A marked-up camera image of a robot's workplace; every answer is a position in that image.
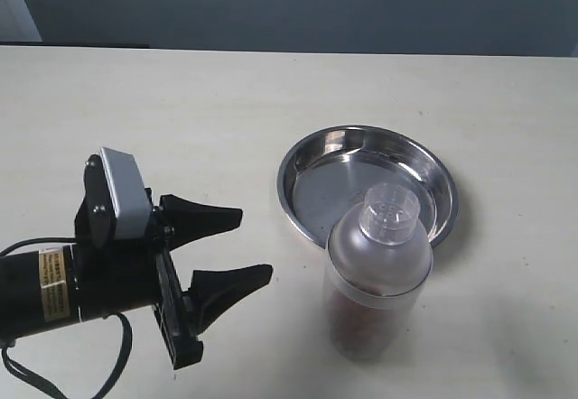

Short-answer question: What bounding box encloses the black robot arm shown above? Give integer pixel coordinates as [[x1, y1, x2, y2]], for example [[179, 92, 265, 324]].
[[1, 195, 273, 370]]

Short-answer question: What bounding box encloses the round stainless steel tray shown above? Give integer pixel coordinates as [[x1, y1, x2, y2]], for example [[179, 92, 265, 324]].
[[276, 125, 459, 247]]

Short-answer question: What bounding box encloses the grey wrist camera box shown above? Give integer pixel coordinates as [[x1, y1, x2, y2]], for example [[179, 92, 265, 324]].
[[98, 147, 153, 240]]

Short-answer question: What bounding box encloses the black cable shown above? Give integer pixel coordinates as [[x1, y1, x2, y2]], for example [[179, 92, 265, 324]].
[[0, 235, 134, 399]]

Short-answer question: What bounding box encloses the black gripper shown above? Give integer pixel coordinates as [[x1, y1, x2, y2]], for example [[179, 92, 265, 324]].
[[72, 194, 273, 369]]

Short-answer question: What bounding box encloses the clear plastic shaker bottle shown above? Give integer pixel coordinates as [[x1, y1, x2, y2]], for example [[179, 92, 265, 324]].
[[323, 182, 433, 360]]

